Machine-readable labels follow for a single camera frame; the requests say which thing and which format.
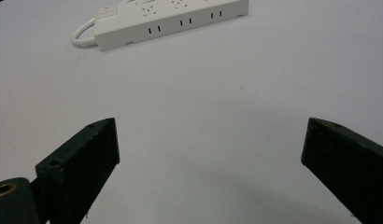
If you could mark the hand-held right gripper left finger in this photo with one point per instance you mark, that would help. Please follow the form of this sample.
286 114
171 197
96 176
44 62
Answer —
77 168

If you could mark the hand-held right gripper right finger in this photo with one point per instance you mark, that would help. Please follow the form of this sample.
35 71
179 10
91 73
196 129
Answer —
348 161

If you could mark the white power strip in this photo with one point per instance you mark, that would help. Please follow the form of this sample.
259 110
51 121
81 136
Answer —
167 21

